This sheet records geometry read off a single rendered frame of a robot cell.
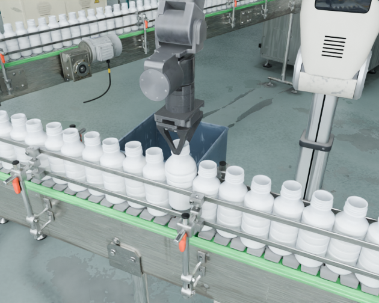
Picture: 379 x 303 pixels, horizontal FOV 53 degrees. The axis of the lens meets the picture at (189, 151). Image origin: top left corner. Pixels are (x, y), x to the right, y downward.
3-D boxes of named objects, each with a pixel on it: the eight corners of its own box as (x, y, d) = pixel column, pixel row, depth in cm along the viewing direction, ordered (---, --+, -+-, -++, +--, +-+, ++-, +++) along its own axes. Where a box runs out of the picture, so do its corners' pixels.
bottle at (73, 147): (75, 178, 104) (65, 124, 95) (95, 181, 103) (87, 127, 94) (64, 190, 99) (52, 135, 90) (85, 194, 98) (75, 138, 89)
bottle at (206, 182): (218, 217, 90) (225, 160, 81) (212, 235, 85) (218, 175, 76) (194, 211, 91) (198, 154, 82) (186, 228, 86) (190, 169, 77)
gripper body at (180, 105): (153, 122, 74) (151, 86, 70) (177, 103, 81) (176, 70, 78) (183, 129, 71) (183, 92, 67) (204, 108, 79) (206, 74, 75)
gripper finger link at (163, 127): (156, 156, 78) (154, 115, 74) (172, 140, 84) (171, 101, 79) (186, 163, 76) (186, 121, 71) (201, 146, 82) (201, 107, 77)
